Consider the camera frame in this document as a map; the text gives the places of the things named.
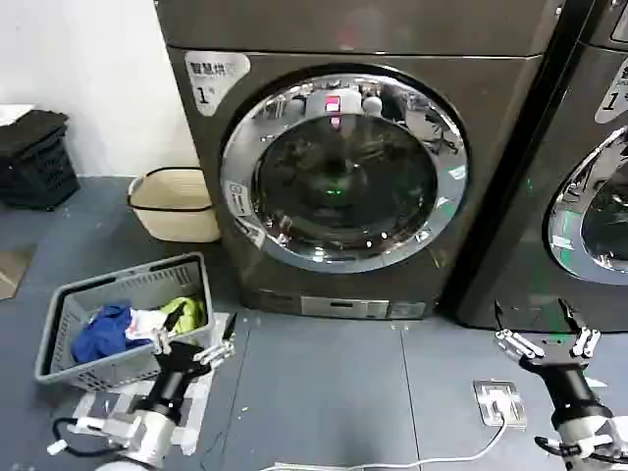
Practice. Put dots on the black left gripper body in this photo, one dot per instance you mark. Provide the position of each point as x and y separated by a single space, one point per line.
172 382

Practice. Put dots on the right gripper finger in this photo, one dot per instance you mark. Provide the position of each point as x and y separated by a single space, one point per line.
515 343
586 339

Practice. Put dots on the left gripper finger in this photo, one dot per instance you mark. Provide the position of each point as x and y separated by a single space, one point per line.
163 341
216 354

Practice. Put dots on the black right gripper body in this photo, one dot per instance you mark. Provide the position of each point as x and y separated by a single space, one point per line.
569 382

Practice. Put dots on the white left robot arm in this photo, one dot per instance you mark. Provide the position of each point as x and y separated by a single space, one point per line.
142 439

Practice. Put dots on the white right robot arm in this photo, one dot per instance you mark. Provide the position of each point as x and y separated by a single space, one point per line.
589 436

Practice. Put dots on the white garment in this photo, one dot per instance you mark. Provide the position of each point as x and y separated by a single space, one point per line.
144 324

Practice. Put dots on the yellow-green garment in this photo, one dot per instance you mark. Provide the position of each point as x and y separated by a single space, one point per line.
193 314

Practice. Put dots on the white floor tape marking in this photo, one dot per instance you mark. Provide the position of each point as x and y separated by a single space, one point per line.
122 397

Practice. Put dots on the silver floor socket plate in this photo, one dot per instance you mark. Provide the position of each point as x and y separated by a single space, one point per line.
498 400

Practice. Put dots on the blue garment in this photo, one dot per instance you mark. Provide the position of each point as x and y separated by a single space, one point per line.
100 333

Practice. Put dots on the grey plastic laundry basket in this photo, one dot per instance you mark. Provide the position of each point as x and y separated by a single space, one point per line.
54 338

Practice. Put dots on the round glass dryer door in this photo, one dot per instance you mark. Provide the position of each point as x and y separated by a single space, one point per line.
343 181
603 221

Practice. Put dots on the beige bucket with black rim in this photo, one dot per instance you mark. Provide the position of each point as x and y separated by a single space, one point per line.
172 196

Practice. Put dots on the brown cardboard piece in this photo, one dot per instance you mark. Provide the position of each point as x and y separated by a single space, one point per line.
12 272

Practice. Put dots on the grey dryer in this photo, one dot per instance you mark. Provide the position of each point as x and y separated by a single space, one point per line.
539 162

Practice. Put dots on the grey dryer number one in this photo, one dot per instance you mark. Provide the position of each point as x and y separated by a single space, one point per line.
481 147

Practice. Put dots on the stack of black crates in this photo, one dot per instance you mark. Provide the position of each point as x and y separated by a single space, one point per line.
34 162

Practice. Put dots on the white sheet on crates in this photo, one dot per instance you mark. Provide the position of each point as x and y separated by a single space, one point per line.
15 112

